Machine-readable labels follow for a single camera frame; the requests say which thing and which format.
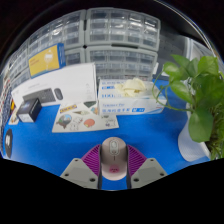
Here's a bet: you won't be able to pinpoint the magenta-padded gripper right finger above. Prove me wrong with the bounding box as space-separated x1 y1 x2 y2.
125 143 168 190

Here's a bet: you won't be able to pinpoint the small black box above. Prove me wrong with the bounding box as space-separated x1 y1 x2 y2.
16 98 43 123

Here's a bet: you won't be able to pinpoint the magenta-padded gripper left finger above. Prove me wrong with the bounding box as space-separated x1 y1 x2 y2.
60 143 103 190

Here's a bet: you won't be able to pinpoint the animal sticker sheet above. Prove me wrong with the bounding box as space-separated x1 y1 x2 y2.
52 100 120 134

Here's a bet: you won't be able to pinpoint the red blue checked cloth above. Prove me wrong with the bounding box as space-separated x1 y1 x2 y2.
1 74 14 104

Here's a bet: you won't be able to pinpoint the cream disposable gloves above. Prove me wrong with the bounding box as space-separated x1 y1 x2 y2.
114 77 148 98

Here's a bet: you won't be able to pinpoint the black flower-shaped mouse pad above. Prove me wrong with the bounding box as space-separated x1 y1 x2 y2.
3 128 14 159

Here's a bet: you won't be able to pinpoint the green leafy plant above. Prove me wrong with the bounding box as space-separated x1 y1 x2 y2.
151 54 224 160

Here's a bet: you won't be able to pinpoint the white plant pot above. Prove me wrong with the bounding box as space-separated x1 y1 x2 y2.
177 128 212 163

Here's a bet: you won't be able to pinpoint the pink computer mouse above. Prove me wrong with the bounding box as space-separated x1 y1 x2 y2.
100 136 129 182

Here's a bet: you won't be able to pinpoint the white keyboard packaging box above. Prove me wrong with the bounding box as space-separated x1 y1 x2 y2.
11 63 98 108

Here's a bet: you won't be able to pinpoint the yellow and blue box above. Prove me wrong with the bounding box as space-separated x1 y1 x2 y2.
28 42 67 79

